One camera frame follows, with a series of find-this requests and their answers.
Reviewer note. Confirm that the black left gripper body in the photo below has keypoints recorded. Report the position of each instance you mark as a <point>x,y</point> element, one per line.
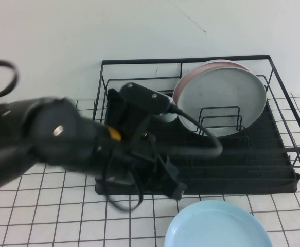
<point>137,154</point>

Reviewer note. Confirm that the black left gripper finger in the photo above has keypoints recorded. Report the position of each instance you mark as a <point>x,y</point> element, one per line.
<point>176,185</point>

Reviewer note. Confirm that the light blue plate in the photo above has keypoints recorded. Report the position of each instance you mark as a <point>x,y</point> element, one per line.
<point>216,226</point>

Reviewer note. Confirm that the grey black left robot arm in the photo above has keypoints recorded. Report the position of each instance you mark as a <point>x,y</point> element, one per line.
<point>49,133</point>

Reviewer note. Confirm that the grey plate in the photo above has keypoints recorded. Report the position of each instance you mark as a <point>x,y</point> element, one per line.
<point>224,90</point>

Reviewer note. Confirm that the pink plate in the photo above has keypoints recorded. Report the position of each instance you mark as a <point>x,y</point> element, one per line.
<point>216,62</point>

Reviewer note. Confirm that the white black-grid tablecloth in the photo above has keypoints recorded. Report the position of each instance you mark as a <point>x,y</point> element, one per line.
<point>49,218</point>

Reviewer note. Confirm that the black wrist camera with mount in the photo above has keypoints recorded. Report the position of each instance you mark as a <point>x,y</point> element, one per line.
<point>144,96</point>

